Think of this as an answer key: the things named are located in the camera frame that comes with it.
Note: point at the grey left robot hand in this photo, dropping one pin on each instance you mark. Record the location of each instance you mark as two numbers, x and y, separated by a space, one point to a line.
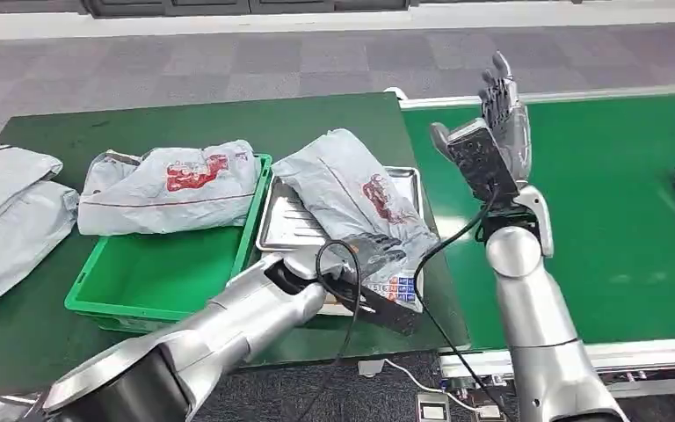
372 253

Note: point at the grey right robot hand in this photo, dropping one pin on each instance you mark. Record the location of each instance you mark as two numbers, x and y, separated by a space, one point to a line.
512 134

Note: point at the grey parcel bag red print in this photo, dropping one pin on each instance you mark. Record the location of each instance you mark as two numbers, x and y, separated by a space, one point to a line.
349 186
168 192

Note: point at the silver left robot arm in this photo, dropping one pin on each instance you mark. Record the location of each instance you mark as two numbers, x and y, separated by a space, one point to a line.
227 332

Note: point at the white electronic scale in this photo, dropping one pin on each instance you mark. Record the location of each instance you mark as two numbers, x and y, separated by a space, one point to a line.
407 288

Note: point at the steel scale pan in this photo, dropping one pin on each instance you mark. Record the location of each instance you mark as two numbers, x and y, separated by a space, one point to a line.
285 227

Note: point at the white power plug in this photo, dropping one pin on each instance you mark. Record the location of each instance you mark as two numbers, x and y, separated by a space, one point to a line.
371 367

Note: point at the grey floor socket box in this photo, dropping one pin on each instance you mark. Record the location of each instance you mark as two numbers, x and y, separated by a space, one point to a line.
490 411
433 409

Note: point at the green plastic crate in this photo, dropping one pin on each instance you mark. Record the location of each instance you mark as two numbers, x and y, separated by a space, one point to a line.
157 274

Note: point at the dark framed glass window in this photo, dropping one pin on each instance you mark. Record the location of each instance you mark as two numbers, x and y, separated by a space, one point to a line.
244 6

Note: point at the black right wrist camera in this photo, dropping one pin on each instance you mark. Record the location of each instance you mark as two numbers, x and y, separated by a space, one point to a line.
480 160

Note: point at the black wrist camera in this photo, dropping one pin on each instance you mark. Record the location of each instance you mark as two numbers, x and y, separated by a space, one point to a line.
384 311
480 160

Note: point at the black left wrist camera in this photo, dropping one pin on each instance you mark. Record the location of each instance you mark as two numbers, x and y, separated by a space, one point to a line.
384 311

